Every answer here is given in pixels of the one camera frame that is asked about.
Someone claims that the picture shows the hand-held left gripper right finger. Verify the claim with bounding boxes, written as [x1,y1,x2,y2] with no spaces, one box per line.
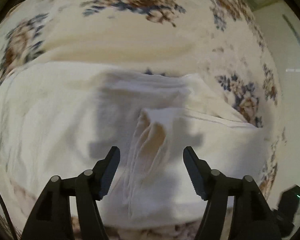
[183,146,282,240]

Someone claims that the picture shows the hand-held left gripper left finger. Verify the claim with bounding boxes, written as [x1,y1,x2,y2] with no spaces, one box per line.
[20,146,121,240]

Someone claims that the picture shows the white pants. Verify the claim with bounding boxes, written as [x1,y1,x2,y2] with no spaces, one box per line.
[0,61,273,228]

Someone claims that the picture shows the white headboard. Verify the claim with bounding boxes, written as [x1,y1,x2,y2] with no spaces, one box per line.
[252,1,300,205]

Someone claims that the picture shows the floral blanket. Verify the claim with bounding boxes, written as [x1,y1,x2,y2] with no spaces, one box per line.
[0,0,289,240]

